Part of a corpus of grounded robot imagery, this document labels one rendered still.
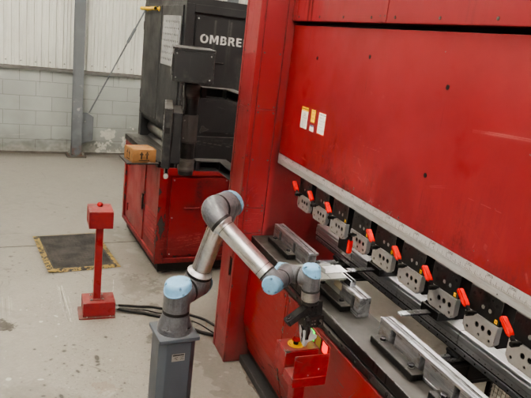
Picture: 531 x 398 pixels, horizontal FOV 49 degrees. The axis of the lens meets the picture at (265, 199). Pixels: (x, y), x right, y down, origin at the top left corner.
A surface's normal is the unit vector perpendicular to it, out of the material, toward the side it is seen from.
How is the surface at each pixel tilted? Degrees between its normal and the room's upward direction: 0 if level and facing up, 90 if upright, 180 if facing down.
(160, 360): 90
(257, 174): 90
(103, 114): 90
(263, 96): 90
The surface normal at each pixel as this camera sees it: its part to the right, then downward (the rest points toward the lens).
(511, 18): -0.93, -0.01
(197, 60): 0.16, 0.28
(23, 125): 0.43, 0.29
